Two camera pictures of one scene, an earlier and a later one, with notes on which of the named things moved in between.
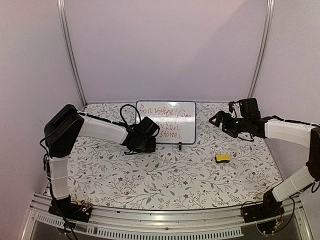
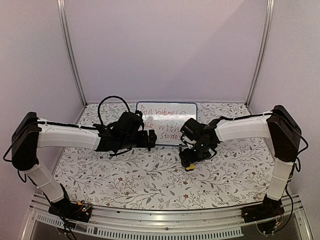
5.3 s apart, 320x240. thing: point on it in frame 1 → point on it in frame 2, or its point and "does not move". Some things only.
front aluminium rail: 110,223 does not move
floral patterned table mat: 219,171 does not move
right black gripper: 220,115 → 185,162
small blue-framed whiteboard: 176,119 does not move
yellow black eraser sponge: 222,158 → 190,168
